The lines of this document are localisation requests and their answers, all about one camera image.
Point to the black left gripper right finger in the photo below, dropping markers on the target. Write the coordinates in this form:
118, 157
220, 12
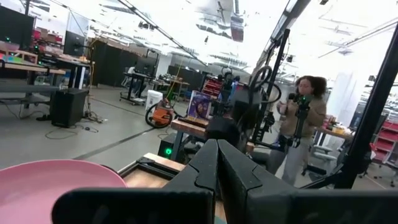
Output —
280, 205

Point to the black device with green light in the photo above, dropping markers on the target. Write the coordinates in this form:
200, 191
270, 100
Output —
301, 121

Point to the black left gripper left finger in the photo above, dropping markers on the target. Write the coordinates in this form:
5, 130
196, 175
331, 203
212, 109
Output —
140, 205

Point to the red storage rack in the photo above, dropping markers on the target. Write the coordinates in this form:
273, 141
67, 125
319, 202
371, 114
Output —
387, 140

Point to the long wooden desk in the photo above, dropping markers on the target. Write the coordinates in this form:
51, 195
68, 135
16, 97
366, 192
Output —
28, 67

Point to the slanted black rig post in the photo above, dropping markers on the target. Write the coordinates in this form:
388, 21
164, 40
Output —
370, 124

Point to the person in tan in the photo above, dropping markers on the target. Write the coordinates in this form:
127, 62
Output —
315, 119

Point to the small black monitor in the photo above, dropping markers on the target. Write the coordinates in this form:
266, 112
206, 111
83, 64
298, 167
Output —
73, 43

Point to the wooden workbench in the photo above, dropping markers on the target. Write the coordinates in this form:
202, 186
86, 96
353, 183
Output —
188, 127

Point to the white bin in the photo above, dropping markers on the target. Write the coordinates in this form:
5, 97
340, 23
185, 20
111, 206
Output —
154, 99

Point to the large black screen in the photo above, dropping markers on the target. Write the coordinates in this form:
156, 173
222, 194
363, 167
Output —
15, 28

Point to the computer with green light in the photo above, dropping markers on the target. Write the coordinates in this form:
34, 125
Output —
166, 151

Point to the purple box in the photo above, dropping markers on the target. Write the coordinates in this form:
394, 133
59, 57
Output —
199, 105

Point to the LED light bar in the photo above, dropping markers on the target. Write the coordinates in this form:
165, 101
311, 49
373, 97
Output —
289, 18

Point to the tall black partition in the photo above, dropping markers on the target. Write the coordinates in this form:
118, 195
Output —
112, 63

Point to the red storage bins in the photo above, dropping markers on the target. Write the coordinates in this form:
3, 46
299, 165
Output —
212, 87

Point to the deep pink plate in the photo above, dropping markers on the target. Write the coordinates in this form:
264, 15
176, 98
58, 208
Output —
37, 186

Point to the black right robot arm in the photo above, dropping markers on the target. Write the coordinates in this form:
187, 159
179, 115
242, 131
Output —
222, 129

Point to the orange shop vacuum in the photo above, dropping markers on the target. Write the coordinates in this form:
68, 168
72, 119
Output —
161, 115

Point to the upright black rig post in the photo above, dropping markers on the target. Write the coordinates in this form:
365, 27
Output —
273, 77

